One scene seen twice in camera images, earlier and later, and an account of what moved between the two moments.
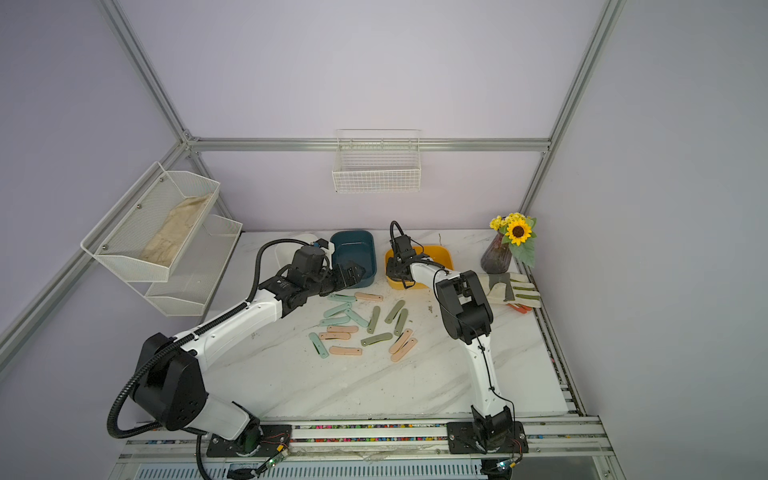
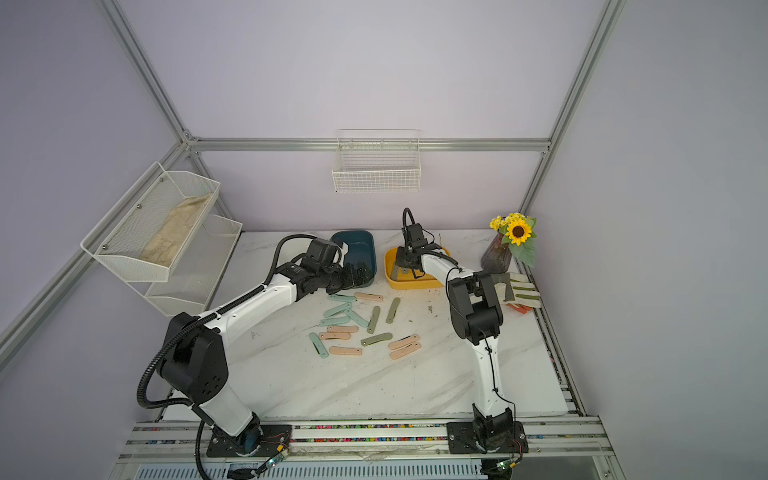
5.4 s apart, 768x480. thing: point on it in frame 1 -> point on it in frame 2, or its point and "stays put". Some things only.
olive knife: [394, 311] stays put
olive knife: [372, 340] stays put
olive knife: [373, 319] stays put
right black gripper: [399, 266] -> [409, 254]
